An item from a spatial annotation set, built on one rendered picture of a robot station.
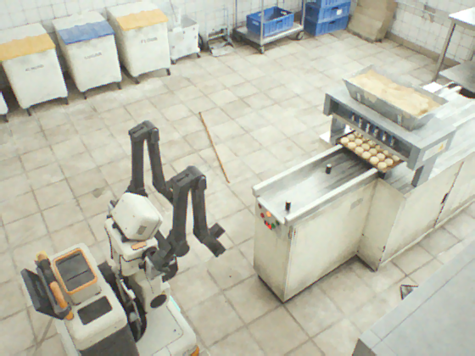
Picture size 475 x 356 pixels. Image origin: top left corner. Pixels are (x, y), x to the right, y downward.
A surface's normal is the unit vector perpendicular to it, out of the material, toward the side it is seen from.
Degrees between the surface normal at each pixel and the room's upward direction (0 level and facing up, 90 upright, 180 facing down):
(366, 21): 67
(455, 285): 0
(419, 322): 0
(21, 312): 0
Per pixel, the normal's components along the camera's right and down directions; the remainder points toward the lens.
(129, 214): -0.61, -0.21
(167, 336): -0.01, -0.74
